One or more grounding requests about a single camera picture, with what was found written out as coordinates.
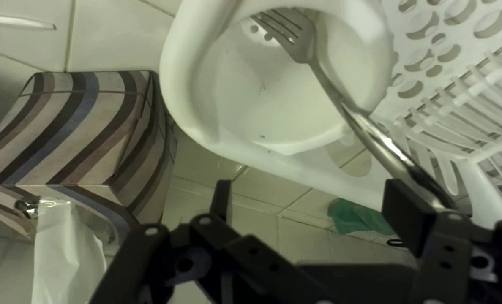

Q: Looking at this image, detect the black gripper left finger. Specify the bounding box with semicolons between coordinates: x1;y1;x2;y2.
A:
88;180;341;304

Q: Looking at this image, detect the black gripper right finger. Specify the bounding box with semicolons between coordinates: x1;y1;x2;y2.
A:
382;180;502;304

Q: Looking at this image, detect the white plastic dish rack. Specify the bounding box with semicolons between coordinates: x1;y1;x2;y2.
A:
373;0;502;227

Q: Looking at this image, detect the green sponge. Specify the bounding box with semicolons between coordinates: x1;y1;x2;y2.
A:
328;198;394;236

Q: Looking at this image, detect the striped tissue box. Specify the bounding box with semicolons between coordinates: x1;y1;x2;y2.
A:
0;70;179;304

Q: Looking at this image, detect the white utensil cup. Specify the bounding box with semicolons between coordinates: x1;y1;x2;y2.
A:
160;0;394;210

